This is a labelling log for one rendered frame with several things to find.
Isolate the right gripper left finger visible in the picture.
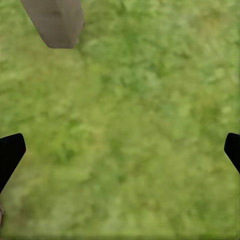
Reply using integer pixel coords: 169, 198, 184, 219
0, 133, 26, 193

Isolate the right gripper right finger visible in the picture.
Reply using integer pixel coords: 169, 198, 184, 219
224, 133, 240, 173

